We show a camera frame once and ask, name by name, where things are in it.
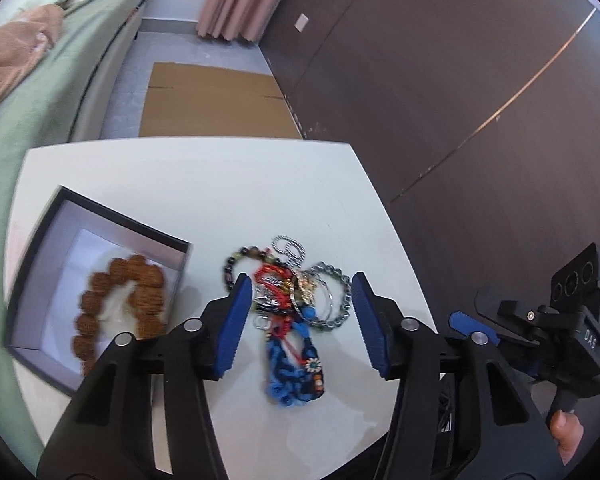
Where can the white wall plate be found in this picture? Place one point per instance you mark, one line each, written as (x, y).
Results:
(302, 21)

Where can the gold charm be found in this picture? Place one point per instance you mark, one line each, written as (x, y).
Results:
(307, 287)

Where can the bed with green sheet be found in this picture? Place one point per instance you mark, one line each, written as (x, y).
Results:
(40, 90)

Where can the pink fleece blanket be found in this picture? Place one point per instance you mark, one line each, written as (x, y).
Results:
(5, 55)

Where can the black jewelry box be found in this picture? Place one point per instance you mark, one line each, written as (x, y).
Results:
(55, 280)

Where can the white tissue paper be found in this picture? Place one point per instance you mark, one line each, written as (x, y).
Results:
(116, 306)

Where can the person's right hand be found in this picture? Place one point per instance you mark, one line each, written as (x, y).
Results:
(564, 432)

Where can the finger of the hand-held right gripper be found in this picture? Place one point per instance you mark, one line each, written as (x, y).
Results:
(464, 323)

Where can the silver bangle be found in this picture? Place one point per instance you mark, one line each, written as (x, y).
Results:
(330, 305)

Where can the flat cardboard sheet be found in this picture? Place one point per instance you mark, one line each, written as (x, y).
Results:
(215, 102)

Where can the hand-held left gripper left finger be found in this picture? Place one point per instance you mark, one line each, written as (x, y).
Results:
(234, 327)

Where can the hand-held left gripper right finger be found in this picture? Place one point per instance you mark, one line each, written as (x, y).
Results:
(371, 327)

